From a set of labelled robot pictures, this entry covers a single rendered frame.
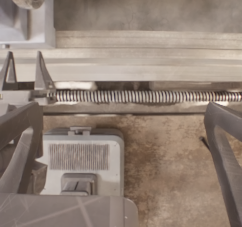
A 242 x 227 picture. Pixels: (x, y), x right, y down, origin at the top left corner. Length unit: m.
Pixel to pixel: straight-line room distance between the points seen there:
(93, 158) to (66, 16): 0.81
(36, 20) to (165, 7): 0.44
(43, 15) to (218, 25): 0.59
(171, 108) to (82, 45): 0.62
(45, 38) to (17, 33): 0.07
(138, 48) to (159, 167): 1.11
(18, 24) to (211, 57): 0.55
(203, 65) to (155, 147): 0.99
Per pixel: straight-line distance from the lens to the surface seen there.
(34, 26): 0.63
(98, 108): 1.12
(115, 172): 1.35
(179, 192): 1.76
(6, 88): 0.46
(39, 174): 0.46
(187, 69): 0.70
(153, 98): 0.79
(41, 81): 0.41
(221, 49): 0.76
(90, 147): 1.31
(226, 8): 0.92
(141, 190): 1.70
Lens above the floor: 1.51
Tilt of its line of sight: 84 degrees down
